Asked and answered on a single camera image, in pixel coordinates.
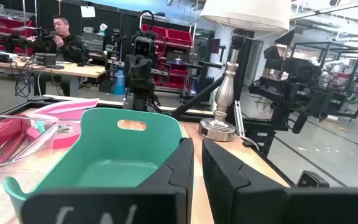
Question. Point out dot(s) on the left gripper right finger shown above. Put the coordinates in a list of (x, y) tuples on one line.
[(228, 186)]

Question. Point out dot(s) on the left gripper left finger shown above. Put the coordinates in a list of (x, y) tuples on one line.
[(166, 186)]

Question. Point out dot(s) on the pink tape roll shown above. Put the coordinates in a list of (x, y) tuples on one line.
[(64, 137)]

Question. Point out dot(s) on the teal staple remover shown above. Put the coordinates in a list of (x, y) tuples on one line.
[(40, 127)]

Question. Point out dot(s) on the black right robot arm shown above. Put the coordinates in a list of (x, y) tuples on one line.
[(140, 101)]

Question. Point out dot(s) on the blue barrel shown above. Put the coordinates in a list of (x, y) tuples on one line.
[(120, 82)]

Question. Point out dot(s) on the shelf with red bins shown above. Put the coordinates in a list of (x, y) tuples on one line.
[(179, 37)]

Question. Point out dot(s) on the wooden workbench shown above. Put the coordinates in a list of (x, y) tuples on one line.
[(73, 70)]

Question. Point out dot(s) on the teal plastic bin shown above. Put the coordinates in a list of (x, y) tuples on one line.
[(110, 149)]

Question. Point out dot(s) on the person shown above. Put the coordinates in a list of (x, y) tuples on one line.
[(67, 46)]

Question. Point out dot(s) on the silver table lamp white shade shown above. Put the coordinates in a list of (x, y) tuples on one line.
[(224, 93)]

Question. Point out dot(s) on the clear plastic container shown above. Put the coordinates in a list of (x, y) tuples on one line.
[(47, 133)]

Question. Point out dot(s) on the black background robot station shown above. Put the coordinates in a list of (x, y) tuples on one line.
[(291, 93)]

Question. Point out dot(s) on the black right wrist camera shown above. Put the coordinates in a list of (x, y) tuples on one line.
[(145, 46)]

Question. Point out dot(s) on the black bracket foot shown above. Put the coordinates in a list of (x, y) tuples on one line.
[(250, 143)]

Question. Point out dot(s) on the white aluminium bracket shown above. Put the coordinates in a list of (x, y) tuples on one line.
[(238, 118)]

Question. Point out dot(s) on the small black camera device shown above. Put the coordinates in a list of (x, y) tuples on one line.
[(311, 180)]

